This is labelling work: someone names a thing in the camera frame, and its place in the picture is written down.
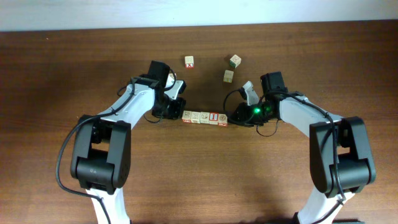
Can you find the red letter I block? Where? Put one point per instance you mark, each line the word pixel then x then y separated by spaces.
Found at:
pixel 213 118

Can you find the top red X block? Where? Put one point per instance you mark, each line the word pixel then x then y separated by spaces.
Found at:
pixel 189 61

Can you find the green side picture block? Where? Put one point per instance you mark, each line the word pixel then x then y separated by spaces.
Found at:
pixel 235 61

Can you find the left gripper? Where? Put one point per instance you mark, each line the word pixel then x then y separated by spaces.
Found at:
pixel 177 113

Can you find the butterfly picture block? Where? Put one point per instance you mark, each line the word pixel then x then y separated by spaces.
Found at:
pixel 187 117

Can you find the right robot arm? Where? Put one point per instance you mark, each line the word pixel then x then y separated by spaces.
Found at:
pixel 341 160

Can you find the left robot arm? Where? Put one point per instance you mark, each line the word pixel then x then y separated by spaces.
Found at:
pixel 101 157

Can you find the yellow bottom number block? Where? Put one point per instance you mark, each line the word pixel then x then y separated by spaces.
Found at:
pixel 228 76

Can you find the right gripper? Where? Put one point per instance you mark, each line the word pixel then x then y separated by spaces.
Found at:
pixel 241 111

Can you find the red bottom picture block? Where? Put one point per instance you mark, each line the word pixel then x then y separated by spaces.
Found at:
pixel 222 120

